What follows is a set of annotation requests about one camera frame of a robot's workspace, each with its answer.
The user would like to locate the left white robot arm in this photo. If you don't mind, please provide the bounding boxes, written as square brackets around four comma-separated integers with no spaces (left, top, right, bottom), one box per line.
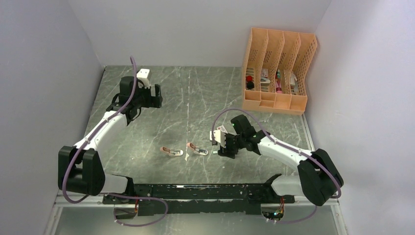
[58,76,163,204]

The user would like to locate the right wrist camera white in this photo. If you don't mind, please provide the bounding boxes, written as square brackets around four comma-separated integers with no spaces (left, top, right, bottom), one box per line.
[209,130,226,147]

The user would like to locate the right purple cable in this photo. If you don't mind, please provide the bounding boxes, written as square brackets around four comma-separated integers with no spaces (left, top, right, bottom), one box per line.
[210,108,343,224]

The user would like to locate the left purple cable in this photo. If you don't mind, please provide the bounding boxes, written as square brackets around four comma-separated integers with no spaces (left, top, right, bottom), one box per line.
[61,55,168,228]

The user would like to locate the red white staple box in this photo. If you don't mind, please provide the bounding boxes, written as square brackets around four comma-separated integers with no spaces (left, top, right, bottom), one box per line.
[216,125,227,133]

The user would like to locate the pink stapler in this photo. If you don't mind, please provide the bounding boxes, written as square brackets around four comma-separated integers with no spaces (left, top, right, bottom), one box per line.
[187,142,208,156]
[160,146,184,157]

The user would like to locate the orange file organizer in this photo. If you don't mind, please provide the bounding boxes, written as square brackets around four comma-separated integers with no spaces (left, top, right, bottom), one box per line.
[242,28,318,116]

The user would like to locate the pink items in organizer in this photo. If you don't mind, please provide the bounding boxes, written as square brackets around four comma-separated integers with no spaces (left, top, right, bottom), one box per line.
[260,69,299,95]

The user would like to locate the purple cable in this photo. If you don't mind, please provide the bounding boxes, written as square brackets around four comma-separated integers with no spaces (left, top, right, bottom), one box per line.
[210,108,343,224]
[61,55,168,228]

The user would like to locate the red black item in organizer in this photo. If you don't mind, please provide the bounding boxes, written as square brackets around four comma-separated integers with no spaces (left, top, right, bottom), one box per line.
[246,75,255,90]

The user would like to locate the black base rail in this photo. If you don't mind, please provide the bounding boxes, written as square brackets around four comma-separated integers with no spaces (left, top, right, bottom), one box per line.
[102,183,295,216]

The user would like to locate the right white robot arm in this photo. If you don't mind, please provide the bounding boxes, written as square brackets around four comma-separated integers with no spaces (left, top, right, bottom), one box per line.
[209,115,344,206]

